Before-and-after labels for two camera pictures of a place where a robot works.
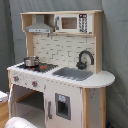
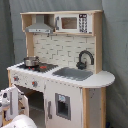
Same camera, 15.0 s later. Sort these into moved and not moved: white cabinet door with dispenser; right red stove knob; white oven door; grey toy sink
Moved: white oven door
Not moved: right red stove knob; grey toy sink; white cabinet door with dispenser
